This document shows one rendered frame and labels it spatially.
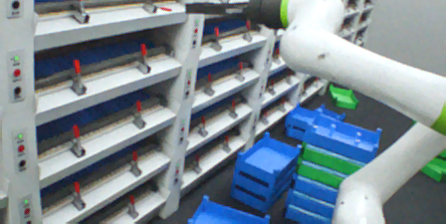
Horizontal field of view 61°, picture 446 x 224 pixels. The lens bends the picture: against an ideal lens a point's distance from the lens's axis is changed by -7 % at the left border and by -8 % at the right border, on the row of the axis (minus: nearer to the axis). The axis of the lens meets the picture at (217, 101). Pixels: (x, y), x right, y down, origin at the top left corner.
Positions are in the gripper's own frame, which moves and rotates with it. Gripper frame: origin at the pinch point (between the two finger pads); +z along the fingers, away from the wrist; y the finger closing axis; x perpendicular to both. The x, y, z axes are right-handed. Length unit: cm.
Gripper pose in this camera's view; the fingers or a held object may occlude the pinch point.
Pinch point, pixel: (199, 8)
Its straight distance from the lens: 114.5
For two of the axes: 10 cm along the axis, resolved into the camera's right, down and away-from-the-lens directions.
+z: -8.5, -1.4, 5.1
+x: -0.2, -9.6, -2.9
